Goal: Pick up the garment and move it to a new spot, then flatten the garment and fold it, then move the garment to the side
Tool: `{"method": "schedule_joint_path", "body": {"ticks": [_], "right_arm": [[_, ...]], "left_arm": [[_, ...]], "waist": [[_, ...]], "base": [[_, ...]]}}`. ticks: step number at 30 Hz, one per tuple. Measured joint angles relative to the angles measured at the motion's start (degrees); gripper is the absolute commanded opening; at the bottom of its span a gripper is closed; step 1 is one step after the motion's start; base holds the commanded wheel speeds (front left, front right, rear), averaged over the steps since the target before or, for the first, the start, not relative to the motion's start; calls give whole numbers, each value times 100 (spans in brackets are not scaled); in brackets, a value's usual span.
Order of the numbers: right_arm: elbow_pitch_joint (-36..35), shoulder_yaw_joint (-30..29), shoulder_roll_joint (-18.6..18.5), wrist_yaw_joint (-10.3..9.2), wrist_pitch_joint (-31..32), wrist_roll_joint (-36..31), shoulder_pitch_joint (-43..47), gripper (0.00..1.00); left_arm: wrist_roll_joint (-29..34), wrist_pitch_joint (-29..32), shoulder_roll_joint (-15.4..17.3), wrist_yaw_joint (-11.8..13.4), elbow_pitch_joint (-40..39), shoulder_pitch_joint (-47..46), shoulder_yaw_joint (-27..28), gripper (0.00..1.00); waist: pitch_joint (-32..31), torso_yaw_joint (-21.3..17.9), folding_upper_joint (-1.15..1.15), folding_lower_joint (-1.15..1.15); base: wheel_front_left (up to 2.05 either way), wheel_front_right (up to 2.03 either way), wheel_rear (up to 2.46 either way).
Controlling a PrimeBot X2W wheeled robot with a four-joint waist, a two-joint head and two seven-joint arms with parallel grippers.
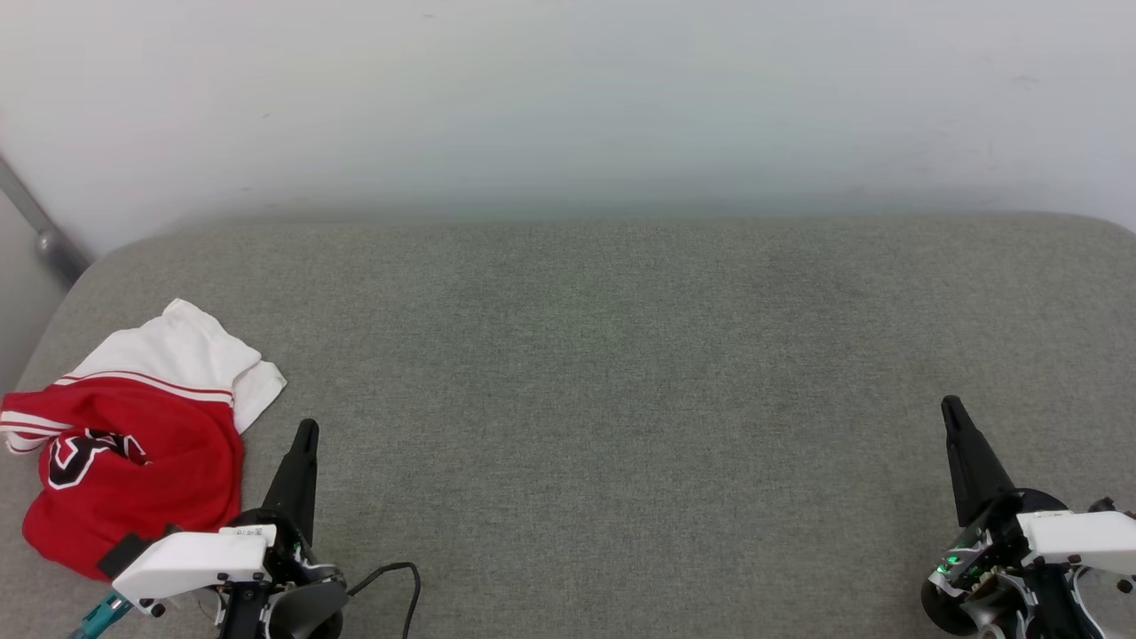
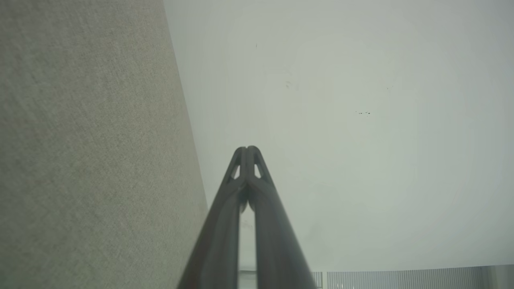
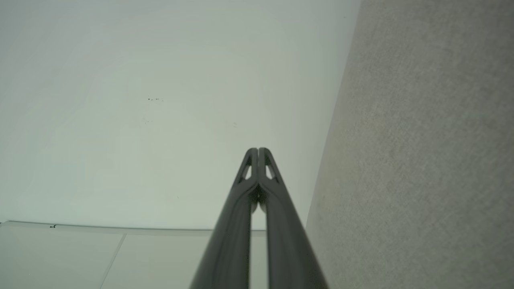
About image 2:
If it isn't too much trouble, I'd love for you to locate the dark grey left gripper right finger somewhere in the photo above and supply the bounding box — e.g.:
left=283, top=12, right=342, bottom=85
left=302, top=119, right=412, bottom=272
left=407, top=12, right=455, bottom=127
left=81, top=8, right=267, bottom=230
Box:
left=247, top=146, right=318, bottom=289

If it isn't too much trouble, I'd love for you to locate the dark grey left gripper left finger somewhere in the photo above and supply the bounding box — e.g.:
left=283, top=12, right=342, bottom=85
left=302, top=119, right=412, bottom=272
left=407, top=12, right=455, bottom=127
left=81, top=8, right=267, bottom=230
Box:
left=177, top=147, right=247, bottom=289

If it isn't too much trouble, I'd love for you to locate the beige fabric panel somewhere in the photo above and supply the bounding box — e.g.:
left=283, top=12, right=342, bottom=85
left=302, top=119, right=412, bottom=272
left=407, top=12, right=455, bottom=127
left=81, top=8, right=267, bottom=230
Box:
left=0, top=0, right=209, bottom=289

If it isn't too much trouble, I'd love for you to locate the white ribbed panel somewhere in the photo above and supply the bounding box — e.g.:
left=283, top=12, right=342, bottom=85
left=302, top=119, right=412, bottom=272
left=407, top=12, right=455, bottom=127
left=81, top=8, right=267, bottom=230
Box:
left=311, top=265, right=514, bottom=289

